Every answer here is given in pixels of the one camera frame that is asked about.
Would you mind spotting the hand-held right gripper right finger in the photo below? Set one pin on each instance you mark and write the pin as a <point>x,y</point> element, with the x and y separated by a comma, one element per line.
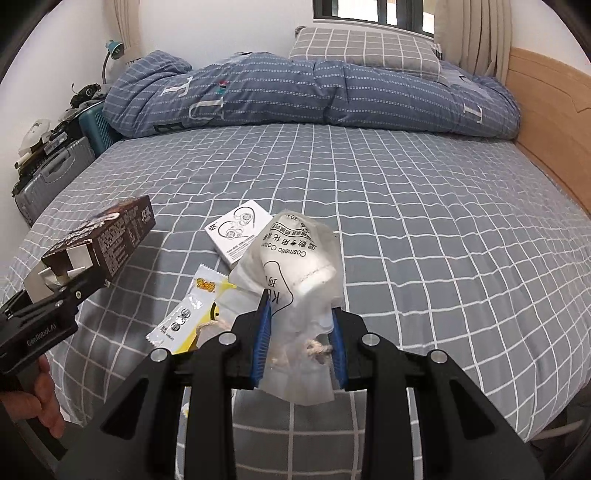
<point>339,346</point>

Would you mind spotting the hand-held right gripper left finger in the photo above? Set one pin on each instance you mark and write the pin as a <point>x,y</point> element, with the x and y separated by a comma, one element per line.
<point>259,337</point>

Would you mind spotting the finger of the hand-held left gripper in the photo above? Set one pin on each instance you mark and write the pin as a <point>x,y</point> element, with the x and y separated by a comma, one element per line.
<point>69,295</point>

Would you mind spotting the brown printed carton box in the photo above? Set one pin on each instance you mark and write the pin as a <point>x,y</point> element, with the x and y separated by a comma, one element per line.
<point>115,235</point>

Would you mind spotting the person's left hand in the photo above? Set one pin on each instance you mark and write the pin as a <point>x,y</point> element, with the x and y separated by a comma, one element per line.
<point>48,401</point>

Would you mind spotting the yellow packet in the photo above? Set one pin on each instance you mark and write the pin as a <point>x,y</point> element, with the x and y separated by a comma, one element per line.
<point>224,300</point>

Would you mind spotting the white sachet with yellow print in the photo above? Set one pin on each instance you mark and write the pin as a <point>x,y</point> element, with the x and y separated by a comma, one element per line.
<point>184,314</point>

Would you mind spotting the white earphone box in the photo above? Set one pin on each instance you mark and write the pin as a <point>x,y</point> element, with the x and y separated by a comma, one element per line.
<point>235,230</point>

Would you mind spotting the grey suitcase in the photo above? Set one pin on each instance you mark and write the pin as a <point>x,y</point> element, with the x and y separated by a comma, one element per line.
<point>51,184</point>

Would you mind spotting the pile of dark gadgets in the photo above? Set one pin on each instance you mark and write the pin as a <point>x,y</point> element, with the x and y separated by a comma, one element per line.
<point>55,134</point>

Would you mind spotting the teal suitcase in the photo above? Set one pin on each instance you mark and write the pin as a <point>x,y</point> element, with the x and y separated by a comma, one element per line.
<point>97,129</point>

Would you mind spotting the blue striped duvet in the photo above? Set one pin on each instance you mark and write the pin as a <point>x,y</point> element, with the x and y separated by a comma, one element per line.
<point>286,92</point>

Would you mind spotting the teal desk lamp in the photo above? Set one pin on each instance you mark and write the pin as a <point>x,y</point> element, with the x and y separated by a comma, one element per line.
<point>113,50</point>

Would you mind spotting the grey checked pillow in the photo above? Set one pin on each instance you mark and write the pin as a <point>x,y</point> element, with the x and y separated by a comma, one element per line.
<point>364,48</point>

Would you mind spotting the dark framed window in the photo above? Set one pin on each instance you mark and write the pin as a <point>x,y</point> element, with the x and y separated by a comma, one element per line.
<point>369,14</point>

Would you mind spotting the beige curtain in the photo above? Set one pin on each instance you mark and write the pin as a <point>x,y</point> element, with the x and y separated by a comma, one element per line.
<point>475,32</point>

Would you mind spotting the wooden bed frame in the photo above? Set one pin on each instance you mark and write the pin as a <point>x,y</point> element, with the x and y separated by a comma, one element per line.
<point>554,110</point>

